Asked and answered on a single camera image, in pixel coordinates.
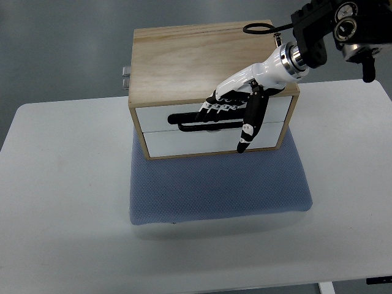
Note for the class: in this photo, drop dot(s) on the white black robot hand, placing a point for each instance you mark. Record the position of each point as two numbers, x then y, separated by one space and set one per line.
251 89

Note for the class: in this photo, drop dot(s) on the white drawer black handle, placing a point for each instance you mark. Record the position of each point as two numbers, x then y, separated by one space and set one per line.
154 119

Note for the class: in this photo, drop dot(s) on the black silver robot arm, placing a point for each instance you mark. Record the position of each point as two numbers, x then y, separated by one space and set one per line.
361 30

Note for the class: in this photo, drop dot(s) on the wooden drawer cabinet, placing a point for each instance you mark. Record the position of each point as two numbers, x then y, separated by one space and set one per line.
184 65

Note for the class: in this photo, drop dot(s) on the white lower drawer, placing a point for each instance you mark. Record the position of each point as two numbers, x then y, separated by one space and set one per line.
177 143

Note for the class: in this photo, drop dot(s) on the silver metal clamp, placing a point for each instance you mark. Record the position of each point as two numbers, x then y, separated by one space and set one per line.
126 77

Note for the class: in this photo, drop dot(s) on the blue mesh mat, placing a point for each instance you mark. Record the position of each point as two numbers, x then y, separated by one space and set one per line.
217 187

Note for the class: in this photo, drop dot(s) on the white table leg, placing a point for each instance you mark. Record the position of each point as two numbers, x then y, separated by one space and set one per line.
326 288

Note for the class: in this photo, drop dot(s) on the black table control panel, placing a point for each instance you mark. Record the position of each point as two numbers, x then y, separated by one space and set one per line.
379 280

